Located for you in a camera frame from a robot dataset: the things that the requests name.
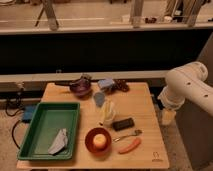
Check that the grey folded cloth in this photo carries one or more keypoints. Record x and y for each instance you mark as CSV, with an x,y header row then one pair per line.
x,y
60,142

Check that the red bowl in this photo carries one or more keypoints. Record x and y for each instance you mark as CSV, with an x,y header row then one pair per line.
x,y
89,141

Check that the blue box on floor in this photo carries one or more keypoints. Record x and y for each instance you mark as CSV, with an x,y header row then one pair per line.
x,y
28,113

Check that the green plastic tray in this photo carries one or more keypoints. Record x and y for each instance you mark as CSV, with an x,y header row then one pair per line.
x,y
47,120

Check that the grey blue scoop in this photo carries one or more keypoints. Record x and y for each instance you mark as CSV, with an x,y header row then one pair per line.
x,y
99,98

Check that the orange carrot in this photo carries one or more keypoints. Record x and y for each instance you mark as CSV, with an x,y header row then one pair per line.
x,y
135,143

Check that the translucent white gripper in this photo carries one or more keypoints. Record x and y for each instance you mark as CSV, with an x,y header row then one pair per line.
x,y
167,116

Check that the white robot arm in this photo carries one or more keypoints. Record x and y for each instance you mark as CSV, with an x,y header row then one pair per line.
x,y
185,82

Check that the clear plastic cup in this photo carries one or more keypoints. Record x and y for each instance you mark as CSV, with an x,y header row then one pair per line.
x,y
107,113

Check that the black rectangular block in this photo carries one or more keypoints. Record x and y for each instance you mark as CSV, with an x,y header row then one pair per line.
x,y
123,124

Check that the purple pot with handle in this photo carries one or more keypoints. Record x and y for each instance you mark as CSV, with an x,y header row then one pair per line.
x,y
79,88

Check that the dark brown toy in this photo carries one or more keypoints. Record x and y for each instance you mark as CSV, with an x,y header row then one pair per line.
x,y
121,85

